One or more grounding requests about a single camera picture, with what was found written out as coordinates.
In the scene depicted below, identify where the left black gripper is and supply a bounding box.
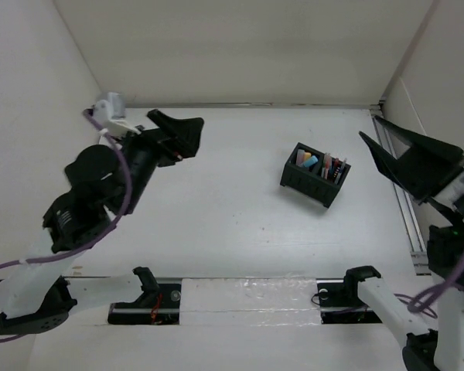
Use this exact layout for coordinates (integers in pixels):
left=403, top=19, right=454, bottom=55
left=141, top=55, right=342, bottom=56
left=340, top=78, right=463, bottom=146
left=108, top=111, right=203, bottom=216

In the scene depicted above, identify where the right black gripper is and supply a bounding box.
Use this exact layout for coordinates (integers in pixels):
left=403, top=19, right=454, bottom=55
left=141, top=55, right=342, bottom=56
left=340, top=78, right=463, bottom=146
left=360, top=107, right=464, bottom=228

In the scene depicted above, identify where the clear dark-ink pen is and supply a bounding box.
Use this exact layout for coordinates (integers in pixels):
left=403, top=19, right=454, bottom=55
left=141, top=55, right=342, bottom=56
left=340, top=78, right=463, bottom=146
left=339, top=158, right=347, bottom=177

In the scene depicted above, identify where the red gel pen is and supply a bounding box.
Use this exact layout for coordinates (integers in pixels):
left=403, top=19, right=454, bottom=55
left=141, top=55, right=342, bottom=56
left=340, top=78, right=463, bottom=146
left=331, top=158, right=340, bottom=180

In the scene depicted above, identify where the black two-compartment organizer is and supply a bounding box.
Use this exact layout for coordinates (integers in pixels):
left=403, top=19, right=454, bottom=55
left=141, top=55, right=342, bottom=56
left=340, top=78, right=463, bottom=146
left=280, top=142, right=351, bottom=209

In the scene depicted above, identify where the pink red pen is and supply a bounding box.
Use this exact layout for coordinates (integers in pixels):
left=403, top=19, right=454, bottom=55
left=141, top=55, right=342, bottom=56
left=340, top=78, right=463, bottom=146
left=321, top=153, right=332, bottom=179

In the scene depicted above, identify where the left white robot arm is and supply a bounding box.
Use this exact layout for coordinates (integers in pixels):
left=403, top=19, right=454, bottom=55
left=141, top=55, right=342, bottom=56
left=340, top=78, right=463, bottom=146
left=0, top=109, right=204, bottom=344

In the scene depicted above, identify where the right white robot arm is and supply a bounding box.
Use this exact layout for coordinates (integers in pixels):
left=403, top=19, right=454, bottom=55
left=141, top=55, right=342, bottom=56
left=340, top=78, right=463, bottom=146
left=342, top=116, right=464, bottom=370

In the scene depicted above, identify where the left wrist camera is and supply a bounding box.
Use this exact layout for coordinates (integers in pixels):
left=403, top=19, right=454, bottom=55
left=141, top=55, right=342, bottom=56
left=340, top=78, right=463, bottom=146
left=84, top=92, right=141, bottom=138

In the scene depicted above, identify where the aluminium rail right side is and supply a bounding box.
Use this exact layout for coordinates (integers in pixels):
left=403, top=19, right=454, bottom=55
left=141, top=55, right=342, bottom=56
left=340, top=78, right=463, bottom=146
left=370, top=104, right=431, bottom=276

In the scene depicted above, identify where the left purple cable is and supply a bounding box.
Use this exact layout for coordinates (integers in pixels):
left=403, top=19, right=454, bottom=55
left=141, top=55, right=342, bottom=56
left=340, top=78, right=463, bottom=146
left=0, top=110, right=135, bottom=345

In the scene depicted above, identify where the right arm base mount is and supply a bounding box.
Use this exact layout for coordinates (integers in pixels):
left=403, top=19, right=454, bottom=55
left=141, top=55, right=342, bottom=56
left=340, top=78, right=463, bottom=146
left=311, top=279, right=381, bottom=325

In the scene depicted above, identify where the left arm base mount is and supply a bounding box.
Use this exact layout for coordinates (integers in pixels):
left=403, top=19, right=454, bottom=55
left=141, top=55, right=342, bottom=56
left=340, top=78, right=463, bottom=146
left=107, top=278, right=182, bottom=325

